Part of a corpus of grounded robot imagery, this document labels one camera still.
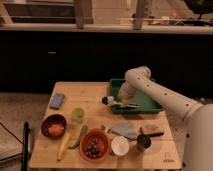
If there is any wooden table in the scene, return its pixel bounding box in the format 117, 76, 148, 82
29, 82, 181, 170

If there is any green plastic tray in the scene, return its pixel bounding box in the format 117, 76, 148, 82
109, 78, 163, 114

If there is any green plastic cup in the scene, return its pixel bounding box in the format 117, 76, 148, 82
71, 108, 84, 124

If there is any brown scrub block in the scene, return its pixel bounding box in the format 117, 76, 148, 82
140, 125, 164, 137

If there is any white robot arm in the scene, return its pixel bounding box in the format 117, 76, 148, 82
119, 66, 213, 171

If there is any black chair frame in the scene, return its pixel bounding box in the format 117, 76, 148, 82
21, 122, 30, 171

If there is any blue sponge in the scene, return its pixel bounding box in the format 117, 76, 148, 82
49, 93, 65, 110

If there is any grey blue cloth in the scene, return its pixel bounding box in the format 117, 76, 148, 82
111, 122, 138, 136

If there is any green cucumber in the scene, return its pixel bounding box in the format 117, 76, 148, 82
68, 125, 88, 149

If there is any orange carrot piece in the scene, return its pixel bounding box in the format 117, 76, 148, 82
48, 124, 64, 137

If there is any white small bowl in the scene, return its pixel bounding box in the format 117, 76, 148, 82
111, 136, 129, 157

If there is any white dish brush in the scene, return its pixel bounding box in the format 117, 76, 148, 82
102, 96, 138, 108

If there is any dark red bowl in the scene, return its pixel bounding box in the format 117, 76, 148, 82
41, 114, 67, 139

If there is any orange bowl with grapes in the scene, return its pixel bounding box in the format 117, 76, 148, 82
79, 128, 109, 162

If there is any yellow banana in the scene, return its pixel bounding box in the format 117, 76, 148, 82
57, 132, 70, 161

